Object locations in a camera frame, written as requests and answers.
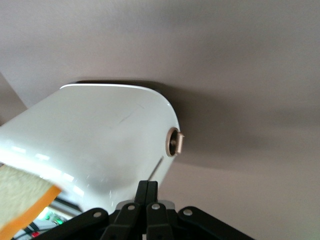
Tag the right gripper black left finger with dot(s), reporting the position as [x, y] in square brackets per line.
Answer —
[120, 222]

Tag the brown table cover mat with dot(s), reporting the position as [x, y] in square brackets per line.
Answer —
[225, 62]

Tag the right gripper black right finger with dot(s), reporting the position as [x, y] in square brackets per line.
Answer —
[160, 222]

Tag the toast slice with orange crust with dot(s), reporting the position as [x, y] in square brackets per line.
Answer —
[22, 195]

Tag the white toaster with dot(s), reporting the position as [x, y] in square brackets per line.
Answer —
[87, 140]

